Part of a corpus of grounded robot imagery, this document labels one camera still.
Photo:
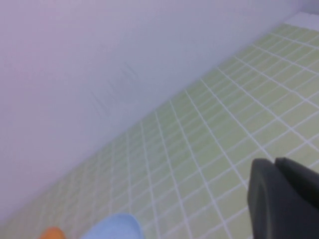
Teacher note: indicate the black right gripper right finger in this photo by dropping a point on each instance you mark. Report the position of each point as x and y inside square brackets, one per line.
[301, 179]

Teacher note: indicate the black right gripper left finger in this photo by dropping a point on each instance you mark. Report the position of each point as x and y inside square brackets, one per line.
[271, 206]

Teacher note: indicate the orange yellow mango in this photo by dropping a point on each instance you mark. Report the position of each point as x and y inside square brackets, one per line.
[52, 235]

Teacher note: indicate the light blue round plate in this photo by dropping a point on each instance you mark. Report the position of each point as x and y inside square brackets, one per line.
[114, 229]

